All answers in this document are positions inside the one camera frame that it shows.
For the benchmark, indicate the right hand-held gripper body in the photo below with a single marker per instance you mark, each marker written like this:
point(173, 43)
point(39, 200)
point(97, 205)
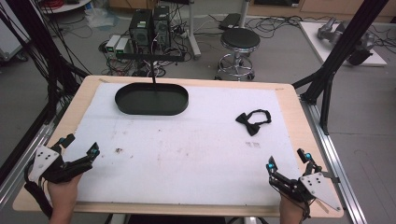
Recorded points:
point(317, 186)

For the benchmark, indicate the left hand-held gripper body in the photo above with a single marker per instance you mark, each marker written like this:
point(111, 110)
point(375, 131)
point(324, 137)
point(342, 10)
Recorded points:
point(43, 160)

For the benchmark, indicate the black bow tie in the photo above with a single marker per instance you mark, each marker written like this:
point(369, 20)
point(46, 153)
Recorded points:
point(252, 127)

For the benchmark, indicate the black oval tray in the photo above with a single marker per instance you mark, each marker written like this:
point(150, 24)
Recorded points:
point(137, 101)

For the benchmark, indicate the person's right hand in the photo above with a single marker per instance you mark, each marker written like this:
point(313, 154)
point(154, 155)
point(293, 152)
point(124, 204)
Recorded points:
point(291, 211)

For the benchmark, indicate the person's left hand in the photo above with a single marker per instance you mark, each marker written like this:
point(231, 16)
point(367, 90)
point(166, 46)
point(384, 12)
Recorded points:
point(63, 196)

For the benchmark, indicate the wooden table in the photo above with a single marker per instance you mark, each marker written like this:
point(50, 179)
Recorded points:
point(292, 105)

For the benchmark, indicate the white table mat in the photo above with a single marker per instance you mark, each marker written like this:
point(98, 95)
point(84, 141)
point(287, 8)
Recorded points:
point(186, 155)

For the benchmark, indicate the small white device box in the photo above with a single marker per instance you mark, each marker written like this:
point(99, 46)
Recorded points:
point(112, 43)
point(122, 46)

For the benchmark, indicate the black T-shaped stand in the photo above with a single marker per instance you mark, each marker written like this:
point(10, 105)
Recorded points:
point(149, 57)

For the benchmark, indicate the white floor board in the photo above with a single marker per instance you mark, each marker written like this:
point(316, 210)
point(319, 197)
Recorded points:
point(314, 40)

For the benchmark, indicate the clear plastic bag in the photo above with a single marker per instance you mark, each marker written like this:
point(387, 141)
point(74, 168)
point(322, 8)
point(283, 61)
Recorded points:
point(99, 18)

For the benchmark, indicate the black round stool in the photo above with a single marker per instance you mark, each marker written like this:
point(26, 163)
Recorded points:
point(240, 39)

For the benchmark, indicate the black computer tower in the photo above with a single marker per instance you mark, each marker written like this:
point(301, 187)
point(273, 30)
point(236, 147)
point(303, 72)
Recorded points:
point(140, 28)
point(162, 26)

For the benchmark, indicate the white round table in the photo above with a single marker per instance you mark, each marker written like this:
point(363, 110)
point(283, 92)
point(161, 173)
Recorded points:
point(71, 6)

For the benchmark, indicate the flat black box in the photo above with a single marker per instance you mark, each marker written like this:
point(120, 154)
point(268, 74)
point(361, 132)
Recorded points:
point(229, 21)

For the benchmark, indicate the grey desk leg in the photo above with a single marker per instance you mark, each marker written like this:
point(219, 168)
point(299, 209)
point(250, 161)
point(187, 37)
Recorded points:
point(193, 31)

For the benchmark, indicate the aluminium rail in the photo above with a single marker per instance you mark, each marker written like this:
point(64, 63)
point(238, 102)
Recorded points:
point(336, 161)
point(21, 168)

